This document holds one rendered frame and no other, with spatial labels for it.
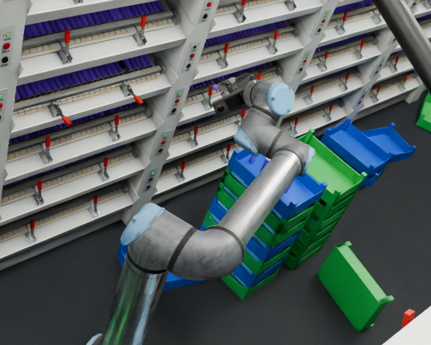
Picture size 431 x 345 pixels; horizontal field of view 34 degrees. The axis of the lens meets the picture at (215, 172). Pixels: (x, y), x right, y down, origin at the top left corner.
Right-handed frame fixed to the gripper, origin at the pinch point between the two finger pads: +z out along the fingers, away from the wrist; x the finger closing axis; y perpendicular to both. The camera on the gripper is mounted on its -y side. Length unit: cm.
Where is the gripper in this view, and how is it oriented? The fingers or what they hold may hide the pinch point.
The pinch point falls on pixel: (219, 91)
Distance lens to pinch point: 237.6
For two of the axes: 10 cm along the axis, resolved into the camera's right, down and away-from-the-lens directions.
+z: -4.6, -1.9, 8.7
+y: 7.7, -5.7, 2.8
